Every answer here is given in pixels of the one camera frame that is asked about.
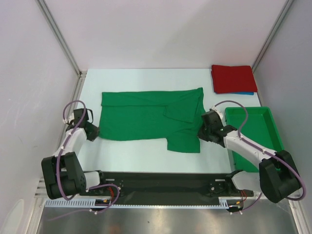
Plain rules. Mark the aluminium frame post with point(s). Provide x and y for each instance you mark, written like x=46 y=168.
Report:
x=58 y=34
x=280 y=19

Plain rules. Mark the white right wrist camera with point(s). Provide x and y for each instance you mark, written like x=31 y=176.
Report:
x=217 y=111

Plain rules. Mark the folded red t shirt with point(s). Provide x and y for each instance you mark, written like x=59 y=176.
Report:
x=233 y=79

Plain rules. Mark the green t shirt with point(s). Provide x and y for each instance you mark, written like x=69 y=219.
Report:
x=172 y=115

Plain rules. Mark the right aluminium frame post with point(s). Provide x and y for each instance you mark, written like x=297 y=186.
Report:
x=280 y=19

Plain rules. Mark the aluminium front rail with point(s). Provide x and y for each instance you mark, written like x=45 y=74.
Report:
x=41 y=189

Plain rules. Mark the left aluminium frame post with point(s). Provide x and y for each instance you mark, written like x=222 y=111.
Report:
x=58 y=34

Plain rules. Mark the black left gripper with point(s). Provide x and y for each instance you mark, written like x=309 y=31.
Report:
x=95 y=133

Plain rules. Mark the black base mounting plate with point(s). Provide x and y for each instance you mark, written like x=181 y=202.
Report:
x=172 y=189

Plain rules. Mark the aluminium left side rail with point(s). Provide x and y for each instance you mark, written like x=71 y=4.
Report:
x=69 y=119

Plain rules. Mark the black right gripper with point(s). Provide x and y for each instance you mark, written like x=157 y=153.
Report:
x=201 y=134

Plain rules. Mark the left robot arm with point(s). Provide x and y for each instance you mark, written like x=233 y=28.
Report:
x=62 y=172

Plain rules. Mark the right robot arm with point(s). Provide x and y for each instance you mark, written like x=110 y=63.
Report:
x=278 y=176

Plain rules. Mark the green plastic bin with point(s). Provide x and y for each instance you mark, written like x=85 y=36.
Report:
x=260 y=126

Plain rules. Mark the aluminium rail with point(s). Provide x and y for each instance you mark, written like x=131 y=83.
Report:
x=69 y=119
x=41 y=189

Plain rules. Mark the folded blue t shirt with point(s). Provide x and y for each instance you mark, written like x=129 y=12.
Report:
x=244 y=93

